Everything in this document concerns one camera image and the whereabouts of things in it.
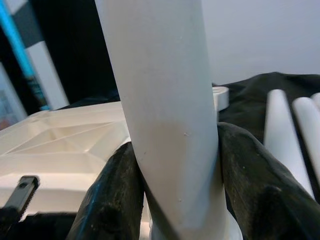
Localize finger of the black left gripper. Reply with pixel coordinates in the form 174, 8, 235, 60
0, 175, 41, 224

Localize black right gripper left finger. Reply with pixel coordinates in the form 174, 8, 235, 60
66, 141, 145, 240

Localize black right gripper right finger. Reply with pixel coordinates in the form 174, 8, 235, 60
216, 121, 320, 240

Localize white plastic table top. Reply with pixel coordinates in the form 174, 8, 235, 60
0, 85, 243, 240

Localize black plastic sheet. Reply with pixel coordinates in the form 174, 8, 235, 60
0, 71, 320, 240

